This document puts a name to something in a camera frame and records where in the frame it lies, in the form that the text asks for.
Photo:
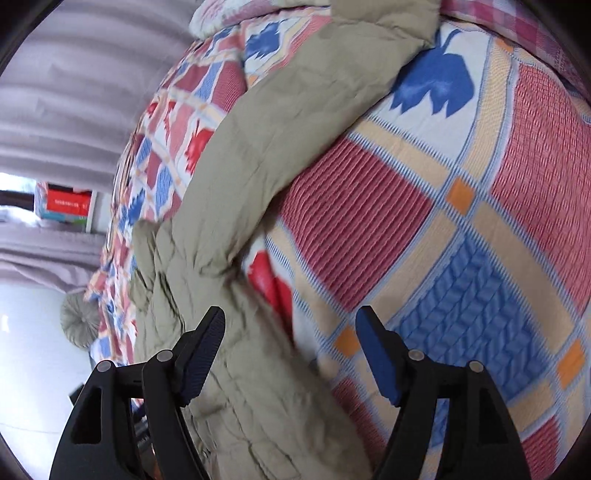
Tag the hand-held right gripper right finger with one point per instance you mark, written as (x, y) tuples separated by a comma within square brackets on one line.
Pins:
[(376, 355)]

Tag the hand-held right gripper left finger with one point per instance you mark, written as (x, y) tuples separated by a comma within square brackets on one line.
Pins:
[(203, 355)]

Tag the khaki padded jacket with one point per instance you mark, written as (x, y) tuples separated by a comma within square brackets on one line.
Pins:
[(258, 161)]

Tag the round grey cushion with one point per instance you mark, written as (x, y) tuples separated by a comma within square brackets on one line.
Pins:
[(78, 321)]

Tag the leaf-print checked bed sheet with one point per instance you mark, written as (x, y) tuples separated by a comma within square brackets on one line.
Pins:
[(415, 207)]

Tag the red and white box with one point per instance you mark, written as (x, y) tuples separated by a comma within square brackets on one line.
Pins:
[(93, 212)]

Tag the grey curtain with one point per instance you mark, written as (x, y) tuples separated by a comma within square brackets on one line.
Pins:
[(69, 83)]

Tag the pink plaid quilt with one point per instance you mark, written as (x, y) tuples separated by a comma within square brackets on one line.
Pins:
[(508, 23)]

